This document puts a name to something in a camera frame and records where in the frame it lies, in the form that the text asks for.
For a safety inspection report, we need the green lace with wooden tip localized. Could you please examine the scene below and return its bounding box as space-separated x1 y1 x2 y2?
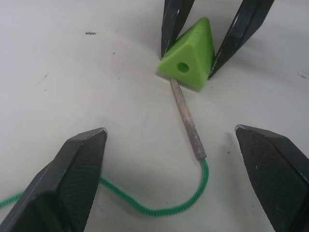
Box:
0 78 210 217

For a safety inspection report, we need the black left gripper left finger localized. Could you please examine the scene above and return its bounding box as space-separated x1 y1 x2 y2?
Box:
0 127 109 232

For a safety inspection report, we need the green triangular block with hole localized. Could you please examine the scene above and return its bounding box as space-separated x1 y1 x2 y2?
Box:
157 17 216 92

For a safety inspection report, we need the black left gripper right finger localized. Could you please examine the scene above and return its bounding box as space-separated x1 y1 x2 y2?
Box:
234 124 309 232

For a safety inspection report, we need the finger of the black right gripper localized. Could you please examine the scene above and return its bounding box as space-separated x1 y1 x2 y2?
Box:
207 0 275 80
160 0 197 59

